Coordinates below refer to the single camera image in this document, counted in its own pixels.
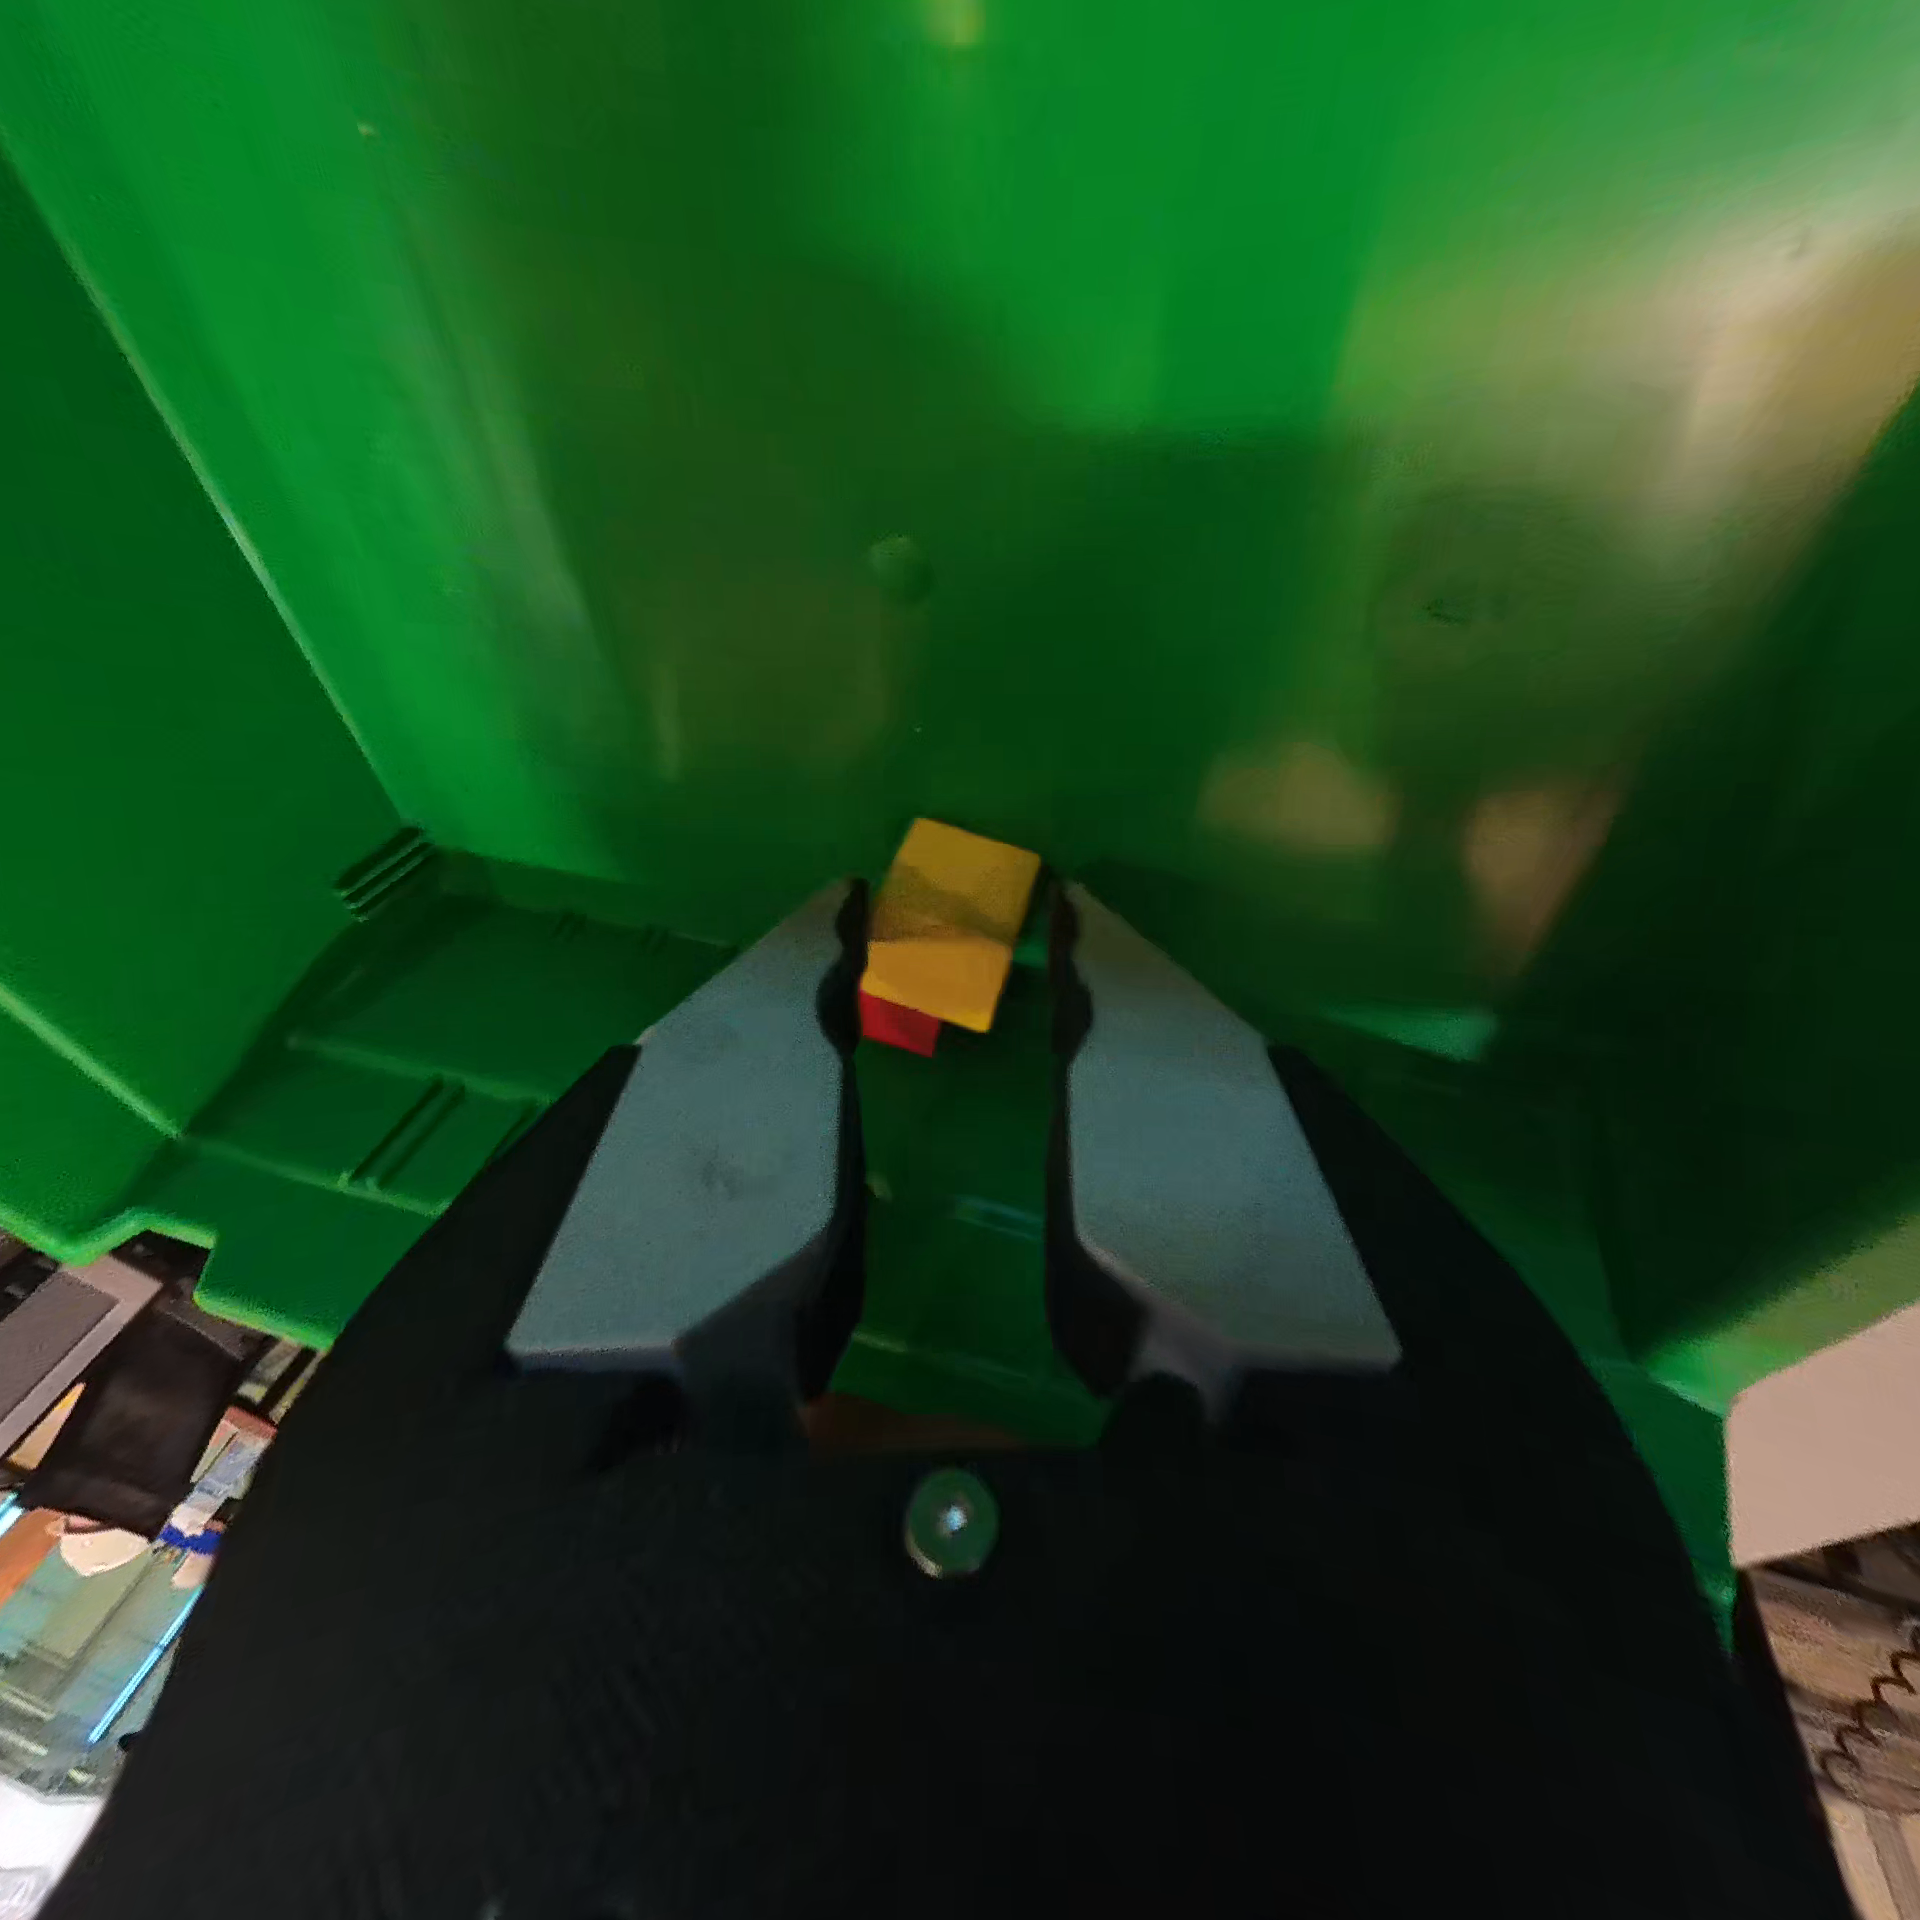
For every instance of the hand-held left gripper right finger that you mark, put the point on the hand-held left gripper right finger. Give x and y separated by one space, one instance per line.
1200 1185

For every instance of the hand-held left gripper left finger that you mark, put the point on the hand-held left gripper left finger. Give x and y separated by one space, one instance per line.
704 1170

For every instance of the red cube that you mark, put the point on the red cube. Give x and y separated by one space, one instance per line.
896 1028

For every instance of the yellow cube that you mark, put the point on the yellow cube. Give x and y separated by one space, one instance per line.
961 914

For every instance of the green plastic bin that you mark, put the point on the green plastic bin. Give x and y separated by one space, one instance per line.
1049 376

